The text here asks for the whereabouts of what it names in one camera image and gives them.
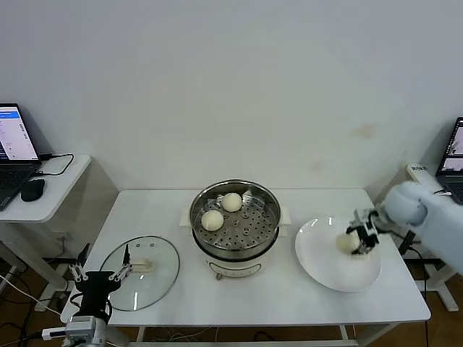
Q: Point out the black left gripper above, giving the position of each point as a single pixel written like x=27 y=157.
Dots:
x=97 y=285

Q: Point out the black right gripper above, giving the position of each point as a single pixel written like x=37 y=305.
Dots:
x=369 y=233

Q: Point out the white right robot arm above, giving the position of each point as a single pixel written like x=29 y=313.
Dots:
x=441 y=224

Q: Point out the stainless steel steamer basket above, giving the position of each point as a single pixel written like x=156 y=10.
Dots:
x=246 y=235

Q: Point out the round white plate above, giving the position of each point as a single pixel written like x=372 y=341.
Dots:
x=318 y=260

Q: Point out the white side desk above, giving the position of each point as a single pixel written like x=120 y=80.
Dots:
x=65 y=195
x=446 y=296

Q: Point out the black computer mouse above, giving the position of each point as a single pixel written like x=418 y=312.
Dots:
x=33 y=189

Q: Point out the white electric cooker pot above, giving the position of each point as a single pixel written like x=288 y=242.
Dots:
x=235 y=267

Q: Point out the black laptop with white screen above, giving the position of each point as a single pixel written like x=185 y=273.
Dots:
x=14 y=133

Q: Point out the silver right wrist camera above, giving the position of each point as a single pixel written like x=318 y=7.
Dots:
x=363 y=217

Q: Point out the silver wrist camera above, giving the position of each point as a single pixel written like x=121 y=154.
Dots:
x=81 y=327
x=363 y=217

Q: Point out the white wall socket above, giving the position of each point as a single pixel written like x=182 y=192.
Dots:
x=62 y=237

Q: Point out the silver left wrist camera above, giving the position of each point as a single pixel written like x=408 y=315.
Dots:
x=81 y=327

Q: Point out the dark laptop with camera views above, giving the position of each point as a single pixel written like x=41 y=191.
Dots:
x=452 y=144

